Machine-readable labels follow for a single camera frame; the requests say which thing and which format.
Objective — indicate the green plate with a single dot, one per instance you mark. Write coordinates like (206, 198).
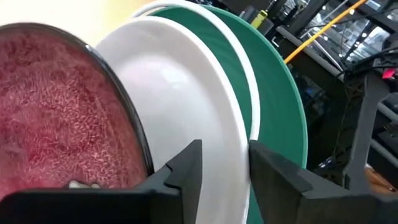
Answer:
(280, 102)

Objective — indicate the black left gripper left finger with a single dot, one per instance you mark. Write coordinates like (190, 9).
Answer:
(124, 207)

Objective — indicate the large white plate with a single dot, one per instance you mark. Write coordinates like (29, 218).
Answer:
(180, 93)

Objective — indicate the food scrap piece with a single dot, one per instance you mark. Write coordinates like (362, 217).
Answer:
(83, 185)

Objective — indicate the yellow green clip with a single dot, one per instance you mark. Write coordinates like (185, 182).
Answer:
(259, 18)

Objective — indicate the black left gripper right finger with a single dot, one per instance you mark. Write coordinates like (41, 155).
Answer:
(295, 202)

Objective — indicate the red sauce smeared plate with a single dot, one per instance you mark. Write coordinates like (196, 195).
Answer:
(59, 109)

